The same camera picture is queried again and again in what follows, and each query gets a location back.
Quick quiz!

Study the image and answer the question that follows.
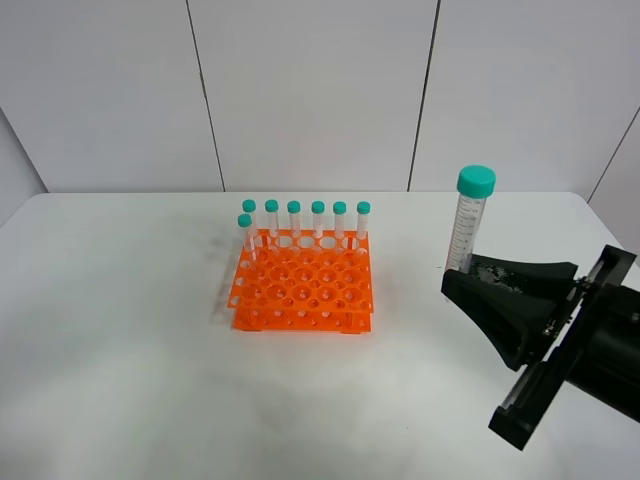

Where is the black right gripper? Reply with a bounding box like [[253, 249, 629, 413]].
[[441, 245, 639, 450]]

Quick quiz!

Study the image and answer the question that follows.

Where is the clear tube with teal cap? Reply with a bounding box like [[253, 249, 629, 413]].
[[445, 165, 496, 273]]

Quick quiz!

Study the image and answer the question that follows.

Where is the racked tube far right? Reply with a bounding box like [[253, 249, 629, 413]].
[[356, 201, 371, 240]]

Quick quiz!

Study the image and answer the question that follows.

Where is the racked tube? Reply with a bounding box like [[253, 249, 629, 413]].
[[287, 200, 301, 239], [265, 199, 279, 238], [333, 201, 347, 239], [242, 199, 258, 236], [311, 200, 325, 239], [356, 201, 371, 240]]

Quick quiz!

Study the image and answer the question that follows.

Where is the orange test tube rack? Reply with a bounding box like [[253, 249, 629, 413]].
[[227, 228, 374, 334]]

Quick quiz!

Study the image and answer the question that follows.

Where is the racked tube second row left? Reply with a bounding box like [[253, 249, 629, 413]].
[[237, 213, 256, 269]]

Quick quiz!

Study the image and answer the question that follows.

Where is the racked tube back left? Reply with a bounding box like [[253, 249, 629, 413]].
[[242, 199, 258, 236]]

